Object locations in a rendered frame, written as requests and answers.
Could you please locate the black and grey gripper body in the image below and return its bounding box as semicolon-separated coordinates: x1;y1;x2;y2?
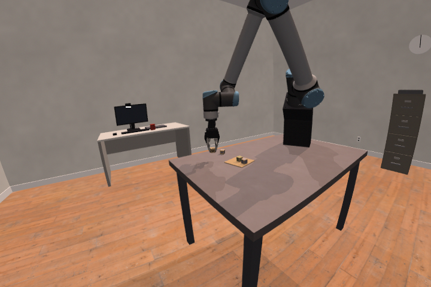
205;119;218;139

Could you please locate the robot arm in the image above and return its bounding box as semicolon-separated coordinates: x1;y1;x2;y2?
203;0;324;120

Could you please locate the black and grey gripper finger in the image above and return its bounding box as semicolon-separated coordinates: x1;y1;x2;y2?
214;134;220;152
204;132;210;152

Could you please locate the orange flat mat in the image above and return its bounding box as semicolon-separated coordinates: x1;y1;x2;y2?
224;157;255;167

